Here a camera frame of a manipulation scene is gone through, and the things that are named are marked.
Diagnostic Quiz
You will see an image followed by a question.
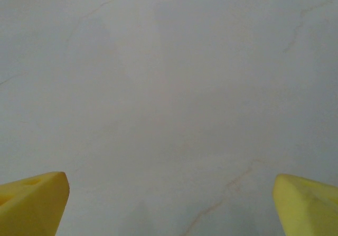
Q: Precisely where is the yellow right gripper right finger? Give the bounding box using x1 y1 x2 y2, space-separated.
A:
271 173 338 236

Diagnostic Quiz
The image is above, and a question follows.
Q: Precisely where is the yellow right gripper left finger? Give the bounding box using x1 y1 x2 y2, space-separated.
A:
0 171 71 236

